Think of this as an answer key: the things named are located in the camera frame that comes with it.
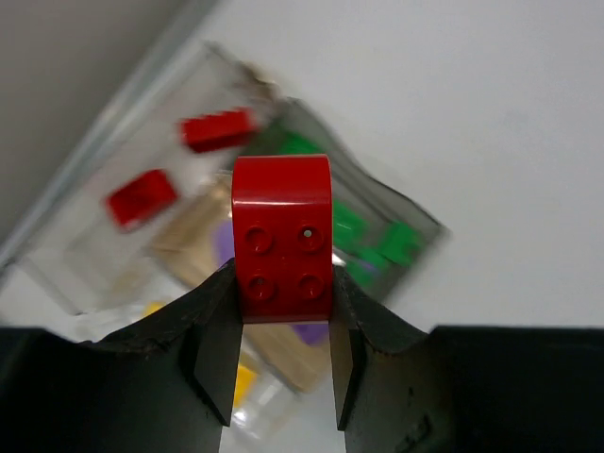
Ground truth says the purple rounded lego block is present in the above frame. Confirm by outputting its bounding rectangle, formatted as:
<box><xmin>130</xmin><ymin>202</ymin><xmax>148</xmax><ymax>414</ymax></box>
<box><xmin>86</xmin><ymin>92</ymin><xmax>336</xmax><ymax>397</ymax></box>
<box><xmin>213</xmin><ymin>220</ymin><xmax>235</xmax><ymax>266</ymax></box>

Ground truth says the green sloped lego brick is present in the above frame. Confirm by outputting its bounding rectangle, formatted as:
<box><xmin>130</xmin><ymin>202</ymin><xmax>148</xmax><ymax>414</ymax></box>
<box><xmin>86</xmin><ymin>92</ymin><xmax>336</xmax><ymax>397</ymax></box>
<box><xmin>333</xmin><ymin>200</ymin><xmax>369</xmax><ymax>255</ymax></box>

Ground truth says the red flower print block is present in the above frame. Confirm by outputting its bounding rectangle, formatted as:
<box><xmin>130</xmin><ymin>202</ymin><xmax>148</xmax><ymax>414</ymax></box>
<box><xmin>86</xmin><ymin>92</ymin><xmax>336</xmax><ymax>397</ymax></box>
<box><xmin>231</xmin><ymin>154</ymin><xmax>333</xmax><ymax>324</ymax></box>

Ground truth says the yellow lego brick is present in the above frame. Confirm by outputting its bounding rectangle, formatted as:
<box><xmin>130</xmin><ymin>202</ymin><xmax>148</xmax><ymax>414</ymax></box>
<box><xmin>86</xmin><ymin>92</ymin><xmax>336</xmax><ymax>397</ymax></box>
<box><xmin>233</xmin><ymin>363</ymin><xmax>258</xmax><ymax>409</ymax></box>

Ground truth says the small green lego brick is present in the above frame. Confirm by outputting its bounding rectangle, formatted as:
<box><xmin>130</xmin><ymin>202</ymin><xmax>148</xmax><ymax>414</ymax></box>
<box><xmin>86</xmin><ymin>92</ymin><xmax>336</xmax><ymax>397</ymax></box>
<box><xmin>345</xmin><ymin>222</ymin><xmax>425</xmax><ymax>288</ymax></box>

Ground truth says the red lego brick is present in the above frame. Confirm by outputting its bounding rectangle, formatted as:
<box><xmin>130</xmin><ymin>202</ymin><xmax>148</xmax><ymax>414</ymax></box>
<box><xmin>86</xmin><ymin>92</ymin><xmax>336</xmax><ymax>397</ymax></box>
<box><xmin>104</xmin><ymin>169</ymin><xmax>179</xmax><ymax>231</ymax></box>

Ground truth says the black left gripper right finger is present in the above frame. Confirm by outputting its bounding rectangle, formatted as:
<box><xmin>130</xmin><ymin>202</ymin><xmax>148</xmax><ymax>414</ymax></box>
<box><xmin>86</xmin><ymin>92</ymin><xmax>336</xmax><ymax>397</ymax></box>
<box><xmin>329</xmin><ymin>268</ymin><xmax>603</xmax><ymax>452</ymax></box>

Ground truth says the green two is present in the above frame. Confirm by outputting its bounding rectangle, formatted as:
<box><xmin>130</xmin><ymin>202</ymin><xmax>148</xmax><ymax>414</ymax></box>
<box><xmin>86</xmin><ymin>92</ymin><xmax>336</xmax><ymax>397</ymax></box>
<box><xmin>277</xmin><ymin>132</ymin><xmax>325</xmax><ymax>156</ymax></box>

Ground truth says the red brick with cupcake print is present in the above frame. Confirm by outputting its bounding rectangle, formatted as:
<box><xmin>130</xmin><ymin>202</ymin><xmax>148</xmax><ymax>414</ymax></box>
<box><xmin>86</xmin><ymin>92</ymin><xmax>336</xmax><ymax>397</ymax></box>
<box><xmin>178</xmin><ymin>108</ymin><xmax>258</xmax><ymax>154</ymax></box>

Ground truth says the long yellow lego plate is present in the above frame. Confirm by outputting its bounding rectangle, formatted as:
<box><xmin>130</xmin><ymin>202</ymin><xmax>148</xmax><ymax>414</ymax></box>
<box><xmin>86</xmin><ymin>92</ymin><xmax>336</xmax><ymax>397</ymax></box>
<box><xmin>143</xmin><ymin>302</ymin><xmax>164</xmax><ymax>317</ymax></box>

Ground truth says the colourless clear container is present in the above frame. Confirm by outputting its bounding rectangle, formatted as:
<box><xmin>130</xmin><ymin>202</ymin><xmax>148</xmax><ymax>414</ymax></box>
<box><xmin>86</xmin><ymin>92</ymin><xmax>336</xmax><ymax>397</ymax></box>
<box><xmin>1</xmin><ymin>45</ymin><xmax>296</xmax><ymax>452</ymax></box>

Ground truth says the purple lego brick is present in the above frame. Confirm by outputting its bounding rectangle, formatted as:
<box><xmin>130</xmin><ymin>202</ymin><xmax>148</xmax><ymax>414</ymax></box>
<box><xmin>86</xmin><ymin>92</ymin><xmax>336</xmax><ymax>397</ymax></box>
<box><xmin>290</xmin><ymin>323</ymin><xmax>328</xmax><ymax>347</ymax></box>

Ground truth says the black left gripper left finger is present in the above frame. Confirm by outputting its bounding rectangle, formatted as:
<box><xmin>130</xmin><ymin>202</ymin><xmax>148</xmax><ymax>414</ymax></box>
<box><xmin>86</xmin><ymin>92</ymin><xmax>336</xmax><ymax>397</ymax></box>
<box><xmin>1</xmin><ymin>263</ymin><xmax>243</xmax><ymax>452</ymax></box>

